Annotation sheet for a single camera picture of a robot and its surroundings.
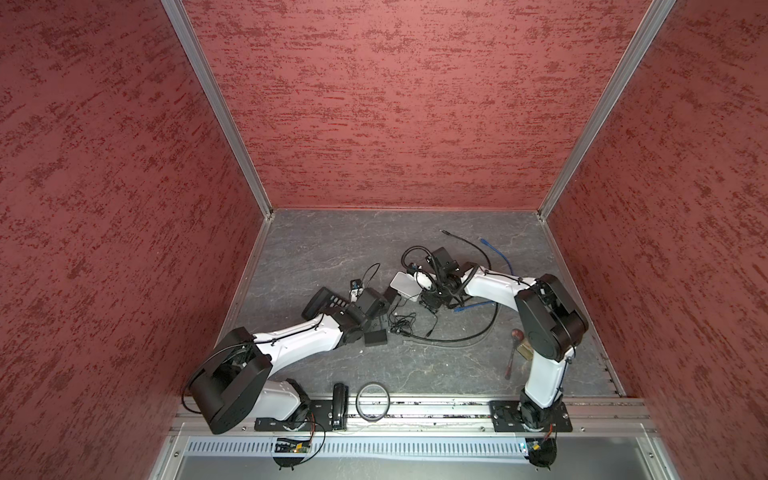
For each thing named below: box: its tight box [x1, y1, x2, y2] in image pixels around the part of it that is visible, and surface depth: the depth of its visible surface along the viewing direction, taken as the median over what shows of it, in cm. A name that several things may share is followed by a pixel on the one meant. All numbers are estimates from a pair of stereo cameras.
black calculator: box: [302, 286, 350, 320], surface depth 94 cm
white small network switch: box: [389, 271, 423, 302], surface depth 97 cm
